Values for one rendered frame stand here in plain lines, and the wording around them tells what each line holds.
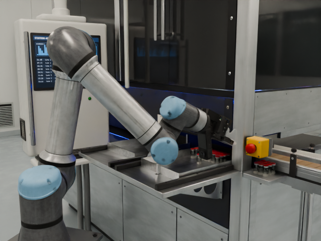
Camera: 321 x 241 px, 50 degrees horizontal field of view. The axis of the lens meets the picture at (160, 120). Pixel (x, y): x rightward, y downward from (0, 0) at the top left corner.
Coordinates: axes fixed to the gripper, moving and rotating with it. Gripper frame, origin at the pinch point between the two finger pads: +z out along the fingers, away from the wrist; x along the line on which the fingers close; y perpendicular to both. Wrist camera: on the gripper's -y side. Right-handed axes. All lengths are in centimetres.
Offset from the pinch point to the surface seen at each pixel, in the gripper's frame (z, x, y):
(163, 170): -8.5, 21.5, -18.6
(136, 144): 10, 70, -13
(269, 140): 15.9, -3.5, 7.5
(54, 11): -44, 115, 40
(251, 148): 9.5, -1.3, 1.5
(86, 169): 12, 114, -40
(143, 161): -8.6, 35.5, -18.4
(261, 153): 13.5, -3.7, 1.3
